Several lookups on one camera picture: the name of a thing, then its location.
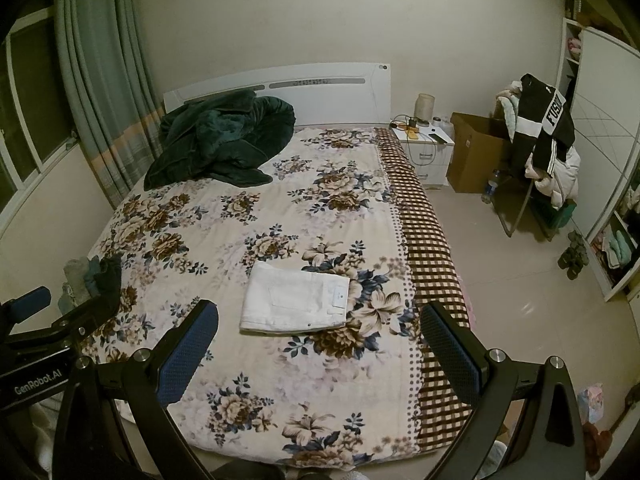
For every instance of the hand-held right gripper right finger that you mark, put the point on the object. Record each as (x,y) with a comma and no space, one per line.
(452,360)

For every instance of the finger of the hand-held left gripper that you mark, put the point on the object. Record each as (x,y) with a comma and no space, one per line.
(30,302)
(65,327)

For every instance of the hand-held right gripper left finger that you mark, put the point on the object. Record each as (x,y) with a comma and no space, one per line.
(187,355)

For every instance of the white pants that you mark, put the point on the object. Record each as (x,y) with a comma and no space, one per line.
(290,300)

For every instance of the grey folded garment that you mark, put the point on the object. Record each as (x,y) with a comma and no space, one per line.
(74,275)

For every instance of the teal folded garment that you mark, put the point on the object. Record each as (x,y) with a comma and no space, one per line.
(92,272)

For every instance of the dark folded garment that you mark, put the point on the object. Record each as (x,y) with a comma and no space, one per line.
(111,272)

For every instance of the floral bed sheet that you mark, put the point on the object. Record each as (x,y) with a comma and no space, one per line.
(225,220)

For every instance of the brown checked bed sheet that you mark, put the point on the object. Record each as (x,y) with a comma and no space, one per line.
(425,220)

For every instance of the pastel printed bag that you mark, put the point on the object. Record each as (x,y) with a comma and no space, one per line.
(591,402)

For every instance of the pair of dark slippers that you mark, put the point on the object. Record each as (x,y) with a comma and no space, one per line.
(574,255)

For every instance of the chair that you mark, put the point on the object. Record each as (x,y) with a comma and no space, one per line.
(517,210)

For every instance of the brown cloth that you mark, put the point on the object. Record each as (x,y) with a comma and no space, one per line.
(597,447)

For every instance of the plastic bottle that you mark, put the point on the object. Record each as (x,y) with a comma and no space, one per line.
(491,187)

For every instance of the window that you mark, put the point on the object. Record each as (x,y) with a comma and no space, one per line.
(25,125)

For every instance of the green box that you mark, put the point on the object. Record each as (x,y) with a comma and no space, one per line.
(562,217)

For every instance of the white nightstand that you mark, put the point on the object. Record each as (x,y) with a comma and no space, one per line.
(430,160)

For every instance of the large cardboard box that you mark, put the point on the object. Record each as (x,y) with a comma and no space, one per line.
(472,155)

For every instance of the white padded jacket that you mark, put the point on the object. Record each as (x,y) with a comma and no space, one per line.
(565,175)

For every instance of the dark green blanket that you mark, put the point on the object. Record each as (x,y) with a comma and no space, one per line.
(215,140)

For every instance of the dark phone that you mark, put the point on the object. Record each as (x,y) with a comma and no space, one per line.
(438,137)

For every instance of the green striped curtain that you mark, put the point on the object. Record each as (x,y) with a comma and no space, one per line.
(100,85)

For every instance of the cream table lamp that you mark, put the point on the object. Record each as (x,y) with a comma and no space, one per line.
(425,110)

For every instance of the pale clothes on chair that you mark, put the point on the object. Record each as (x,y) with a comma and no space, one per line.
(507,107)

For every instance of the black white striped jacket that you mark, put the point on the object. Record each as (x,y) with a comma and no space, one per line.
(537,115)

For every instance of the white wardrobe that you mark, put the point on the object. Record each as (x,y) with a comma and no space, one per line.
(600,135)

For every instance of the white bed headboard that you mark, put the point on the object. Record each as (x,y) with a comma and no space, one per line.
(280,90)

